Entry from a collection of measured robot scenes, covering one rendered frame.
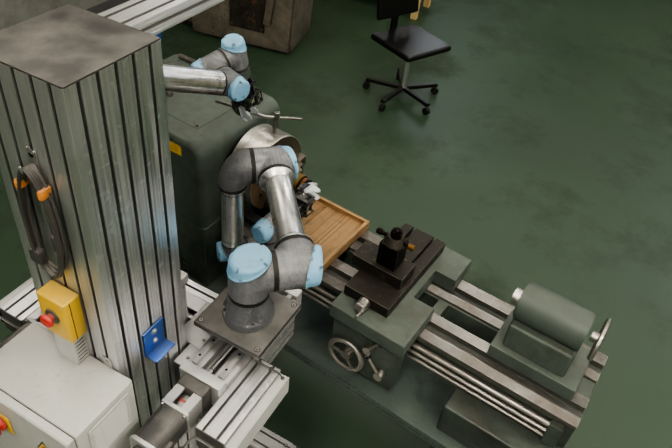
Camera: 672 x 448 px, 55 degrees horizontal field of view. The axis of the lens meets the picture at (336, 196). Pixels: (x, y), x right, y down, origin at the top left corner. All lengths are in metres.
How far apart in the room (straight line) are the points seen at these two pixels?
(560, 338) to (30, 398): 1.51
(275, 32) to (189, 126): 3.29
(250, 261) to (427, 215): 2.52
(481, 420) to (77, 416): 1.34
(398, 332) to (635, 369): 1.80
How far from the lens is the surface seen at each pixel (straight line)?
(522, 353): 2.27
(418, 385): 2.57
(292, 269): 1.73
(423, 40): 5.09
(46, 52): 1.31
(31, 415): 1.70
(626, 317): 3.97
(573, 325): 2.14
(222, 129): 2.46
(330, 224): 2.60
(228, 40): 2.12
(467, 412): 2.38
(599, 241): 4.38
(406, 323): 2.24
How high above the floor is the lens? 2.61
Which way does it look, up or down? 39 degrees down
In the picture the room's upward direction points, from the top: 7 degrees clockwise
